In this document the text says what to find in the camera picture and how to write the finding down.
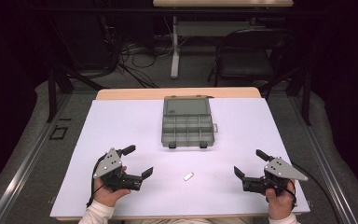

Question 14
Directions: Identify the person's right hand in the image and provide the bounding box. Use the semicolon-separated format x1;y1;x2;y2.
264;179;296;220

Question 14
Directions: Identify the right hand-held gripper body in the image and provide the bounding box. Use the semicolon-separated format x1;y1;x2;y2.
241;157;310;197

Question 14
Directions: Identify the white-legged background desk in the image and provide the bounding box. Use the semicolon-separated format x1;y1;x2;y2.
152;0;295;79

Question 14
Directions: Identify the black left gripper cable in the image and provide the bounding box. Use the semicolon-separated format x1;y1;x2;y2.
86;153;106;209

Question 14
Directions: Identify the white table board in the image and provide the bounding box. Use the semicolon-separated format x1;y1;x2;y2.
49;97;311;218

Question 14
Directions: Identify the bundle of floor cables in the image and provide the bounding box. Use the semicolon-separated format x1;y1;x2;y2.
83;15;175;90

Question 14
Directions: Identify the metal floor rail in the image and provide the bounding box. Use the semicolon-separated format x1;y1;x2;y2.
0;92;73;224
287;92;358;224

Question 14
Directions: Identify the black metal stand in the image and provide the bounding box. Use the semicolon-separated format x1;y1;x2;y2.
257;66;312;127
45;62;106;124

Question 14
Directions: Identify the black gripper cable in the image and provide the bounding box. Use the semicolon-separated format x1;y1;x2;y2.
292;162;343;224
86;153;106;209

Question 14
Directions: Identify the person's left hand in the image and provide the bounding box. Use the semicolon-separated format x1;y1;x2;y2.
92;176;132;208

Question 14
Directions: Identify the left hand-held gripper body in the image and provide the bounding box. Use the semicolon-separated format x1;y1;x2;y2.
92;147;144;192

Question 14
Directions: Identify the grey plastic compartment box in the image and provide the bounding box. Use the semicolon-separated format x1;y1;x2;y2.
160;94;219;149

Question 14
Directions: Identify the black folding chair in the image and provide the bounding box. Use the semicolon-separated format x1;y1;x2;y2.
207;28;296;88

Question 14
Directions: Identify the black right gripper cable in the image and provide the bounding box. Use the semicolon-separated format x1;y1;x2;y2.
292;162;343;224

